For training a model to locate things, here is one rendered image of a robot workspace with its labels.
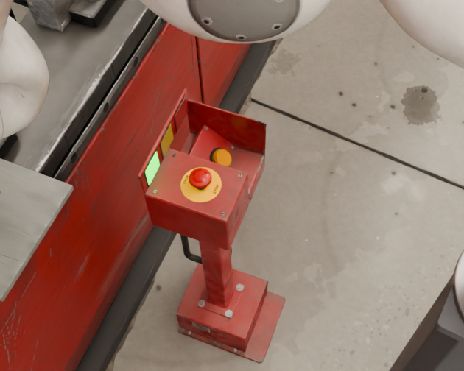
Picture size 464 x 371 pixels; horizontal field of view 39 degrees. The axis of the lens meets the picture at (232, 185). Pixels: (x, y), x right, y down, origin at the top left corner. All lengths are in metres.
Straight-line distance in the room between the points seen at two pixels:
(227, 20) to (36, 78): 0.35
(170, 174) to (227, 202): 0.12
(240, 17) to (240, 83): 1.93
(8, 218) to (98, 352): 0.96
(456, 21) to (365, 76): 1.94
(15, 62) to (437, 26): 0.36
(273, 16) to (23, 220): 0.66
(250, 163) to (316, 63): 1.14
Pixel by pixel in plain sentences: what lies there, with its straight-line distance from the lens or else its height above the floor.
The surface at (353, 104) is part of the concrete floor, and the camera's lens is 2.27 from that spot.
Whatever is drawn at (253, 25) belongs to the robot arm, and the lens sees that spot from 0.32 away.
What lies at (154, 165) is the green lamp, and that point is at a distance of 1.16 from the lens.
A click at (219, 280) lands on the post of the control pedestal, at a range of 1.60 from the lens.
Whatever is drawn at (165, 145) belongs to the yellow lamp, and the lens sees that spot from 1.18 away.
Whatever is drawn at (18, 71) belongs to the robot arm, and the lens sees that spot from 0.62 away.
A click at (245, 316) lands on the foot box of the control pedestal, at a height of 0.12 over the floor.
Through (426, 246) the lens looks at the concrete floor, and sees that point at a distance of 2.04.
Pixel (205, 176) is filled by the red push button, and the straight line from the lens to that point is 1.14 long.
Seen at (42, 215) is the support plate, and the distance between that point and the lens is 0.93.
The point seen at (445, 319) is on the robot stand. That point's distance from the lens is 0.86.
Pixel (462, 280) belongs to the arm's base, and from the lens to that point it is 0.87.
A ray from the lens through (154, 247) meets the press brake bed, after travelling 1.94.
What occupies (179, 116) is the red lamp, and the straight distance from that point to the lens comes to 1.21.
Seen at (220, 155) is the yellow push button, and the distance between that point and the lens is 1.26.
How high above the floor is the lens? 1.78
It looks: 59 degrees down
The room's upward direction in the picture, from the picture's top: 3 degrees counter-clockwise
